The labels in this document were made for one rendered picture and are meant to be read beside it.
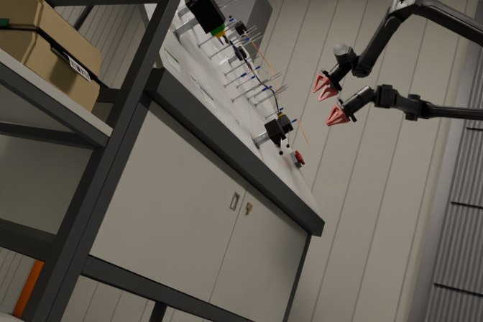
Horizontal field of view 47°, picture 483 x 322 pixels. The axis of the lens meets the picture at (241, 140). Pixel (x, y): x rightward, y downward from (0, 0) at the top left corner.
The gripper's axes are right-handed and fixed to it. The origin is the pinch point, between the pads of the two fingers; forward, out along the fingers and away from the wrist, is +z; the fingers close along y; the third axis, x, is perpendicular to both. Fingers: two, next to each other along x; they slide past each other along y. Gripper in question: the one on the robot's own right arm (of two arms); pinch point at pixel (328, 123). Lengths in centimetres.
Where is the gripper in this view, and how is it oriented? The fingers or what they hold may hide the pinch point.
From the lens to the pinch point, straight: 210.7
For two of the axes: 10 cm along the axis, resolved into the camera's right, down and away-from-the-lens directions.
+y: -4.9, -5.8, -6.5
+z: -8.0, 5.9, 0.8
